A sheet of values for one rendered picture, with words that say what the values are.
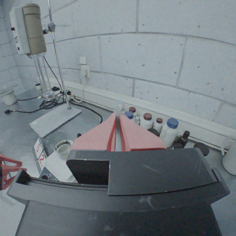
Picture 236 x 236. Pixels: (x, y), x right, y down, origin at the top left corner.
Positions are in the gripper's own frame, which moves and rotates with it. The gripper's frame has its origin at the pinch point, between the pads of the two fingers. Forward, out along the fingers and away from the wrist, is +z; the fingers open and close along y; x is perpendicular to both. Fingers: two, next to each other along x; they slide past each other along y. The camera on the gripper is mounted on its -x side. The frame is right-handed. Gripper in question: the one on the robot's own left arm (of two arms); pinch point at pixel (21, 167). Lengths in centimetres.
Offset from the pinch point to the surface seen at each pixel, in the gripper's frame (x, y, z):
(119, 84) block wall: -41, 2, 43
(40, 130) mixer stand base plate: -0.9, 28.2, 20.1
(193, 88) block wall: -47, -37, 38
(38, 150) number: 3.2, 14.4, 13.5
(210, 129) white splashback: -32, -51, 43
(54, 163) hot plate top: -2.0, -3.5, 9.2
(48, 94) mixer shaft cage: -21.7, 28.9, 19.4
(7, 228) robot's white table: 22.1, -2.7, -5.8
